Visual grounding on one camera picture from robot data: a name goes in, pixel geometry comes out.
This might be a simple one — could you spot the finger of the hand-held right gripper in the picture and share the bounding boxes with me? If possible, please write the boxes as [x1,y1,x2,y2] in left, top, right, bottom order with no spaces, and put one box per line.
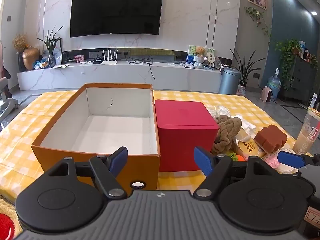
[277,151,320,168]

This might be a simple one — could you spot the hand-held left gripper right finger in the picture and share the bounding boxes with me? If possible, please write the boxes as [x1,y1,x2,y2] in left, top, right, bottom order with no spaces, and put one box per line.
[193,146,278,198]

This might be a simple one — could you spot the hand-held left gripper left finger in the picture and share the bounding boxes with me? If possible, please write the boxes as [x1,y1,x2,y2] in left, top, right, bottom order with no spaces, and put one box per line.
[44,147,129,199]

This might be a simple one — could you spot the orange cardboard box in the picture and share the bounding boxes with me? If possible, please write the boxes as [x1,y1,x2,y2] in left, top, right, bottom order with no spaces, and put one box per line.
[31,83,161,196]

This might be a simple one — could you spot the pink knitted item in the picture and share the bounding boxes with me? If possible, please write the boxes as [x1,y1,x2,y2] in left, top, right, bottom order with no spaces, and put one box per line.
[262,152,281,169]

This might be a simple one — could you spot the milk tea plastic cup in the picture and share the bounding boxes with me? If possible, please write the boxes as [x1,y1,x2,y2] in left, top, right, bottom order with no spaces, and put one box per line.
[292,107,320,156]

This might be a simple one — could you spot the brown sponge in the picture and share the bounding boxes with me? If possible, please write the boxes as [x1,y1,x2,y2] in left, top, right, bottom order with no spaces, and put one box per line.
[254,124,288,154]

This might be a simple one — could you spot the red lidded box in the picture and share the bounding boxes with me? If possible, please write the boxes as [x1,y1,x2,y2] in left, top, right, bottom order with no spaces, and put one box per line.
[154,99,220,173]

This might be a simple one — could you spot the green and orange toy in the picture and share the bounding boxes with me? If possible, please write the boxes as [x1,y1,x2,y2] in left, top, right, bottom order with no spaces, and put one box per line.
[229,152,247,162]

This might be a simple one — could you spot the brown towel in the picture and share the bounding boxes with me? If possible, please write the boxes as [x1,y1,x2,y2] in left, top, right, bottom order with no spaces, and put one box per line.
[211,114,243,156]

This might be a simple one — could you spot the yellow labelled packet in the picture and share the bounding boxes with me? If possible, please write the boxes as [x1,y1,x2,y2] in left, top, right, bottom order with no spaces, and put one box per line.
[236,134,266,159]

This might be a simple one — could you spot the crumpled white tissue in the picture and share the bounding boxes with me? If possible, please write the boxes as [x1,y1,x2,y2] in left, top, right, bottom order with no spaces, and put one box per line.
[233,115,258,133]

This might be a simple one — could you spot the pink heater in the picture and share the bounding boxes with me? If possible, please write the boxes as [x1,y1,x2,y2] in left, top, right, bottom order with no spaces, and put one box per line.
[261,86,274,103]

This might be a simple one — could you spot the blue water jug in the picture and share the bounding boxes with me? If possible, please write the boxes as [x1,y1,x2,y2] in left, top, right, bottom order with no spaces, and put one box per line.
[267,68,282,98]

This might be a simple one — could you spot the dark cabinet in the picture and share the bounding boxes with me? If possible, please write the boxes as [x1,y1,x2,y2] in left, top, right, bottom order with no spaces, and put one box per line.
[283,54,320,103]

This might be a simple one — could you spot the woven basket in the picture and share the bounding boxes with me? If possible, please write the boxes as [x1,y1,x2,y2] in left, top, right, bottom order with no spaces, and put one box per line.
[237,81,247,97]

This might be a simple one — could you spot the grey trash can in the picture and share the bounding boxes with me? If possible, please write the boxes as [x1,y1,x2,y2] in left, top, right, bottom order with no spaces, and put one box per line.
[218,67,242,96]

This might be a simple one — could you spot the white marble television console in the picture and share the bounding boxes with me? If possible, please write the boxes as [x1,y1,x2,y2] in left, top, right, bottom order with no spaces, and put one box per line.
[17,60,223,92]

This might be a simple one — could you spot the yellow checked tablecloth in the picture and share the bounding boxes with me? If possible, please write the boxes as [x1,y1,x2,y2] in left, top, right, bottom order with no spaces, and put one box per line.
[0,89,313,205]

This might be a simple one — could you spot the white router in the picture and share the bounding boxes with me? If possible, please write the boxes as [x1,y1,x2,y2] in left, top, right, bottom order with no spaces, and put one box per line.
[101,49,120,66]

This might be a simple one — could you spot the white round fan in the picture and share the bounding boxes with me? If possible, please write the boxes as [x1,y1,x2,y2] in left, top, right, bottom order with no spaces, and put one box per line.
[205,52,216,68]

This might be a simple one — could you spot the long leaf potted plant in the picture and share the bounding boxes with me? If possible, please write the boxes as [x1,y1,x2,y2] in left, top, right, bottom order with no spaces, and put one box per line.
[229,48,266,85]

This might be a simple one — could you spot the teddy bear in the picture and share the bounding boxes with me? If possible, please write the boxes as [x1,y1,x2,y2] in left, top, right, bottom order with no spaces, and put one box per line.
[193,46,206,69]

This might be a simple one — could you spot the ivy plant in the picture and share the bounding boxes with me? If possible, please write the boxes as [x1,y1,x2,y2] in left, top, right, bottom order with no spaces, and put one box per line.
[274,38,302,91]

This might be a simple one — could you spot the green picture board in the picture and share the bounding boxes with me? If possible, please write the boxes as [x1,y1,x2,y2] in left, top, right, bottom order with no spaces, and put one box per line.
[187,45,216,66]

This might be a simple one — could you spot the snack bags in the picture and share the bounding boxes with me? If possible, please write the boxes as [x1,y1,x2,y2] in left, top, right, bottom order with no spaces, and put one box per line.
[33,59,50,70]

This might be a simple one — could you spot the cream and red plush rug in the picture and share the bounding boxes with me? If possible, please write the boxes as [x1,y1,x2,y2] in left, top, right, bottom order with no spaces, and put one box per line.
[0,196,23,240]

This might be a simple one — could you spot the grey chair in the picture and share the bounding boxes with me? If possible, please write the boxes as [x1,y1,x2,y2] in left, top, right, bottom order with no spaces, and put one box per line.
[0,77,20,118]

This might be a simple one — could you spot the aloe plant in glass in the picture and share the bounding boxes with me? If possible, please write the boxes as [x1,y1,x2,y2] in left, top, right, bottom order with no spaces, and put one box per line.
[37,25,65,67]

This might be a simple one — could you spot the gold vase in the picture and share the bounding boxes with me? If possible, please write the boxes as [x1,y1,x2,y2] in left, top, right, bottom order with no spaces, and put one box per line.
[22,47,40,71]

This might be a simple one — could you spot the hanging vine plant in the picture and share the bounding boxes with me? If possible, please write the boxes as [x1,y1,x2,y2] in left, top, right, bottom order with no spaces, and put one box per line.
[244,6,272,46]

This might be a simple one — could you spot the black flat screen television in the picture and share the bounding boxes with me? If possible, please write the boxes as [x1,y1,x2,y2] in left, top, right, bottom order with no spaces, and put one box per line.
[69,0,164,38]

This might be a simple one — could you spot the dried flower bouquet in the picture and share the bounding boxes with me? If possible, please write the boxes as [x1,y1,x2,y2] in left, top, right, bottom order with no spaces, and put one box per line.
[13,33,29,73]

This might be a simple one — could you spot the black cable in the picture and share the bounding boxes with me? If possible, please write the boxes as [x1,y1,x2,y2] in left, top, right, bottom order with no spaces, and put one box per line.
[124,54,156,81]

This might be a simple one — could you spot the black photo frame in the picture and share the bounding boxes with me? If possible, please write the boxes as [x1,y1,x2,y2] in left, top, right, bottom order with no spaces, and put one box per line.
[53,38,63,66]

